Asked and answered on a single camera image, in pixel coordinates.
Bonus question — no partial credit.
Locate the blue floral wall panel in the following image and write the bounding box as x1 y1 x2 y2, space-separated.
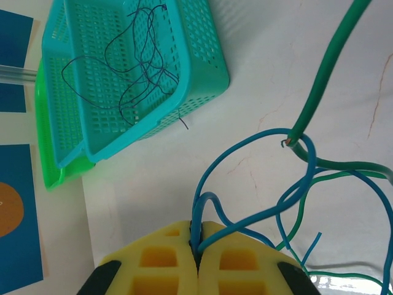
0 9 34 114

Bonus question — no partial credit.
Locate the blue orange mat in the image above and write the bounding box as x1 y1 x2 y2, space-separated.
0 144 44 286

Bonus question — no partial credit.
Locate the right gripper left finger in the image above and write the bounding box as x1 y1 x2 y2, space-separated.
76 220 200 295

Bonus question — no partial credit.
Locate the thin green cable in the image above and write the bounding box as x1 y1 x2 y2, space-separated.
274 0 393 291

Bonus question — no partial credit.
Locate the green plastic basket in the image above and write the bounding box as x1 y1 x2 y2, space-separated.
34 58 96 192

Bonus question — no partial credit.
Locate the thin blue cable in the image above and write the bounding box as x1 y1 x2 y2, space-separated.
192 128 393 295

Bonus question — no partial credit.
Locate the teal plastic basket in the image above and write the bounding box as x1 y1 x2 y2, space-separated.
63 0 230 163
41 0 93 169

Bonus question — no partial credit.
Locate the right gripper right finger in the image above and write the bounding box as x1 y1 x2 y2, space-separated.
198 221 322 295

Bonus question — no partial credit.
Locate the aluminium corner post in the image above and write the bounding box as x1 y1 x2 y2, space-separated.
0 65 38 86

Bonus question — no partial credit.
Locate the thin purple cable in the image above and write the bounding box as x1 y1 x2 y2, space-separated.
61 0 190 130

